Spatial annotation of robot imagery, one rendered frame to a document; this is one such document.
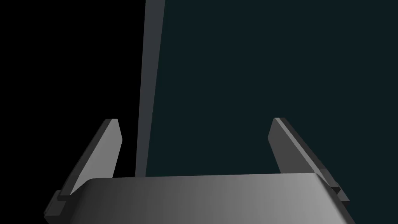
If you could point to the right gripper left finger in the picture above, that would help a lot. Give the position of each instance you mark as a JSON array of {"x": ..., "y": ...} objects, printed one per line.
[{"x": 100, "y": 155}]

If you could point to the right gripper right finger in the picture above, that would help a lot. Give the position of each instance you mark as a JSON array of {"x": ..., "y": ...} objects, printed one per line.
[{"x": 292, "y": 152}]

